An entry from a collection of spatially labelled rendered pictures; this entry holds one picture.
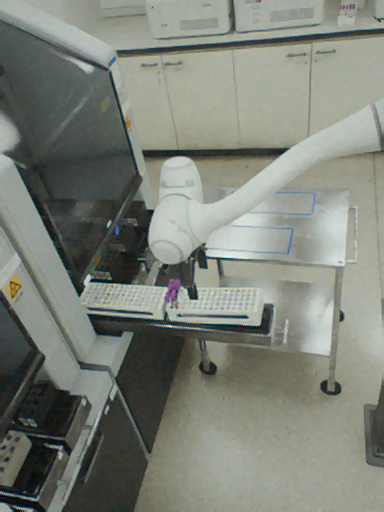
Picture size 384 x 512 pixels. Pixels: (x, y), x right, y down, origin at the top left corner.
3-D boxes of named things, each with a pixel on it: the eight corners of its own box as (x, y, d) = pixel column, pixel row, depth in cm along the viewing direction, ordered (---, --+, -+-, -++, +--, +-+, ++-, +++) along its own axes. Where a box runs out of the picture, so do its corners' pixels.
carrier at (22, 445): (26, 442, 127) (17, 431, 123) (33, 443, 126) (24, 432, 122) (3, 487, 119) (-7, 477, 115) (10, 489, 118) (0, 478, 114)
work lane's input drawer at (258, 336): (76, 331, 164) (68, 314, 158) (92, 302, 174) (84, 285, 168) (285, 352, 145) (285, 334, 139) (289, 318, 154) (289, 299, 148)
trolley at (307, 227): (199, 375, 230) (168, 252, 175) (220, 305, 261) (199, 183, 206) (342, 399, 210) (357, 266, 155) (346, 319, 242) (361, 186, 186)
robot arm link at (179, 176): (169, 201, 128) (161, 231, 119) (159, 150, 118) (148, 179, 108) (208, 199, 126) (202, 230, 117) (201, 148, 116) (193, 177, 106)
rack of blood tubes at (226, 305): (170, 323, 152) (165, 310, 148) (178, 300, 158) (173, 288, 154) (260, 325, 142) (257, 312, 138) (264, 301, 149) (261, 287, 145)
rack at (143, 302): (82, 315, 160) (76, 303, 156) (93, 294, 167) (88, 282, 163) (163, 322, 152) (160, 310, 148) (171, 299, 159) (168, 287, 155)
